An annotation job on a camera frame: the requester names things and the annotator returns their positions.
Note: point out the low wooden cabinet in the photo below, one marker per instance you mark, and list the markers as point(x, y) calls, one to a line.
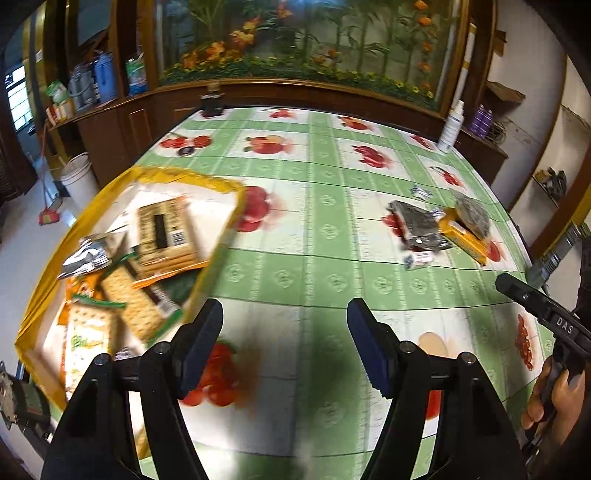
point(115, 134)

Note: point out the clear cracker pack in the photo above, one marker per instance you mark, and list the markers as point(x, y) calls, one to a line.
point(134, 300)

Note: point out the grey thermos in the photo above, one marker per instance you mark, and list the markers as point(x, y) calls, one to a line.
point(82, 87)

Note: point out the white spray bottle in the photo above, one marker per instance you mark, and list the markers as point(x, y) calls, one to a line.
point(449, 134)

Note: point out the tan biscuit pack black label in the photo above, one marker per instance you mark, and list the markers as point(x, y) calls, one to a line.
point(166, 230)

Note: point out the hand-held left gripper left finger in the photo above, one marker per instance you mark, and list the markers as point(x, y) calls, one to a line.
point(198, 355)

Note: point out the small electric motor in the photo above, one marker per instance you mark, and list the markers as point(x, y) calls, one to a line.
point(11, 401)

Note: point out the black silver foil packet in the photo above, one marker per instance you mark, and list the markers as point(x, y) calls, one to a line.
point(418, 226)

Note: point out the glass artificial flower display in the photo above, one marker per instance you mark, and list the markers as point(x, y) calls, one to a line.
point(323, 37)

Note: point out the window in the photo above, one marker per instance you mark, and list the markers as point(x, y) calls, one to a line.
point(19, 99)

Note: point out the yellow-edged white tray box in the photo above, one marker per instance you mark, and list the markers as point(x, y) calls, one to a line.
point(203, 203)

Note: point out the orange white box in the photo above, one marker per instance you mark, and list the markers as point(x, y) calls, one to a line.
point(61, 111)

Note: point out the person's right hand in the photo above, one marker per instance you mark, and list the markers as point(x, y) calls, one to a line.
point(531, 410)

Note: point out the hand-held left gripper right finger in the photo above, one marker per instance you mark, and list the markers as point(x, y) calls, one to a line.
point(371, 350)

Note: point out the dark green packet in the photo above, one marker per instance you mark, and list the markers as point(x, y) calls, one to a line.
point(178, 288)

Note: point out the small white candy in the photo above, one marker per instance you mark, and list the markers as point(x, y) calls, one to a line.
point(420, 191)

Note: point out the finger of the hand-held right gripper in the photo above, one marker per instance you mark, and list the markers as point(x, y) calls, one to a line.
point(531, 302)

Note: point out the red broom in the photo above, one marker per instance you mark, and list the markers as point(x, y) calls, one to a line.
point(50, 218)

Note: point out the green checkered fruit tablecloth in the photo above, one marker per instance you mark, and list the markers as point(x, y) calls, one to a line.
point(323, 258)

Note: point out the blue thermos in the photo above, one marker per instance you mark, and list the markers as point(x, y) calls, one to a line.
point(105, 78)

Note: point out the green white bag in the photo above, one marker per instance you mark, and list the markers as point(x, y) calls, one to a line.
point(56, 91)

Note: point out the yellow snack box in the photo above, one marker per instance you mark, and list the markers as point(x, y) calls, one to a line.
point(464, 242)

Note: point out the white plastic bucket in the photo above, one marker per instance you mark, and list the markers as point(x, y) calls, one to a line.
point(78, 184)

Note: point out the small dotted candy packet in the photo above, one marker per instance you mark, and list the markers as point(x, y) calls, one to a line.
point(418, 261)

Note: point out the metal canister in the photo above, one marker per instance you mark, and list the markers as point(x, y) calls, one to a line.
point(549, 263)

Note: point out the clear dark seed packet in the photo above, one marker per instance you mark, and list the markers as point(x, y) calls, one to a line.
point(471, 214)

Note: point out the dark glass bottle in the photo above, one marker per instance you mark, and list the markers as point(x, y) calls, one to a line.
point(212, 106)

